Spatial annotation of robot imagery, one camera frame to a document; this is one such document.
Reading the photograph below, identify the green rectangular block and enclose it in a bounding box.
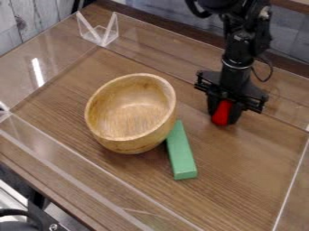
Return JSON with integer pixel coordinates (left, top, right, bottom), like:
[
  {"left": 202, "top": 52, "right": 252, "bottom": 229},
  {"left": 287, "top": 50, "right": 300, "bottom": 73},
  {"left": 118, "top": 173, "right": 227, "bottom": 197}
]
[{"left": 168, "top": 120, "right": 198, "bottom": 180}]

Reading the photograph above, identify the clear acrylic tray wall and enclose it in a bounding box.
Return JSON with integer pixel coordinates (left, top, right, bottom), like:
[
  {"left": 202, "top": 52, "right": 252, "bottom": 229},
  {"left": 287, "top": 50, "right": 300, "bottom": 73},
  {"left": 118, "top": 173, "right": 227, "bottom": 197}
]
[{"left": 0, "top": 107, "right": 204, "bottom": 231}]

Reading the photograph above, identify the red strawberry toy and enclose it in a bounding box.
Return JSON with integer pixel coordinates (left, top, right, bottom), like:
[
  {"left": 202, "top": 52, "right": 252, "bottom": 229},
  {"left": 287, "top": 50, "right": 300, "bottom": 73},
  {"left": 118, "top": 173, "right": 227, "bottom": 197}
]
[{"left": 212, "top": 100, "right": 233, "bottom": 125}]

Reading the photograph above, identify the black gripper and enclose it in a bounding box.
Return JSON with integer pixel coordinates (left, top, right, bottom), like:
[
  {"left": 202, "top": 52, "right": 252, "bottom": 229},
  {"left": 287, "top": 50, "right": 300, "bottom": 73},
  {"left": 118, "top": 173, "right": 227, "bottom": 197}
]
[{"left": 194, "top": 61, "right": 269, "bottom": 125}]

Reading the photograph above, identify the black metal stand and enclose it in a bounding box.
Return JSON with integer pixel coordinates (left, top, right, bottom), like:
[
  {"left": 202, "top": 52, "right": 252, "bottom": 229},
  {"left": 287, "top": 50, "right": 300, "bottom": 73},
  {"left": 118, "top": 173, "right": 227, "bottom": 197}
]
[{"left": 0, "top": 163, "right": 67, "bottom": 231}]

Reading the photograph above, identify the wooden bowl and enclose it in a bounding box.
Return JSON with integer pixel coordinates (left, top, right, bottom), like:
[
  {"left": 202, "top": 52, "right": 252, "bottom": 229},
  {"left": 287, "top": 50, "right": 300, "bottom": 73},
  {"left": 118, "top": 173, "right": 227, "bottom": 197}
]
[{"left": 85, "top": 73, "right": 177, "bottom": 154}]

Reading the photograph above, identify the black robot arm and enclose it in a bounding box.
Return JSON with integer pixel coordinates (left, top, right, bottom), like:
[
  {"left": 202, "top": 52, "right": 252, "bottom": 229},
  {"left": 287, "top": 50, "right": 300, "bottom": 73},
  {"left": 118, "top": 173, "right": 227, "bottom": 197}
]
[{"left": 185, "top": 0, "right": 272, "bottom": 125}]

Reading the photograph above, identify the black cable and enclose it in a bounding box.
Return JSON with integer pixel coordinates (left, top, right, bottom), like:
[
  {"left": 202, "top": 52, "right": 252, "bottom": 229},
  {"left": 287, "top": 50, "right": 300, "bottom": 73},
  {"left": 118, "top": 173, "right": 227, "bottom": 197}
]
[{"left": 0, "top": 208, "right": 38, "bottom": 231}]

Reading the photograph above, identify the clear acrylic corner bracket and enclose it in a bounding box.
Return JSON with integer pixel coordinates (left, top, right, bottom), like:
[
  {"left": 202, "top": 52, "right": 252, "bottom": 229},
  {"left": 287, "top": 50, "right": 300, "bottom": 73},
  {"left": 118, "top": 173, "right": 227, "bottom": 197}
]
[{"left": 77, "top": 12, "right": 120, "bottom": 47}]

